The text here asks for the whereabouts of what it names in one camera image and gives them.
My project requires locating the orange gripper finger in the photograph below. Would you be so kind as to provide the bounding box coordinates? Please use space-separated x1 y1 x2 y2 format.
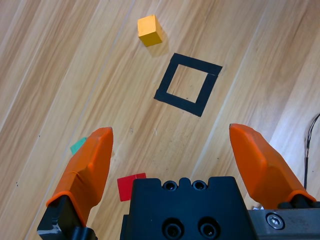
228 122 318 210
36 126 115 240

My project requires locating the green cube block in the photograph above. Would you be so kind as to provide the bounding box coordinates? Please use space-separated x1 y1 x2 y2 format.
69 136 88 156

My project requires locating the red cube block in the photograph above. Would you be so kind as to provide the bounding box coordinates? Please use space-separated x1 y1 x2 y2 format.
116 172 147 202

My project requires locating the yellow cube block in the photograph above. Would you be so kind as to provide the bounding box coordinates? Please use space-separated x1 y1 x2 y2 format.
136 14 165 48

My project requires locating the black tape square outline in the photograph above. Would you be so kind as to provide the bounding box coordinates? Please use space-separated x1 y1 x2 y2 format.
153 52 224 118

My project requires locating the thin black wire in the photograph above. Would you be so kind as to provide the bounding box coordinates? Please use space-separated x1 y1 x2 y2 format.
303 113 320 191

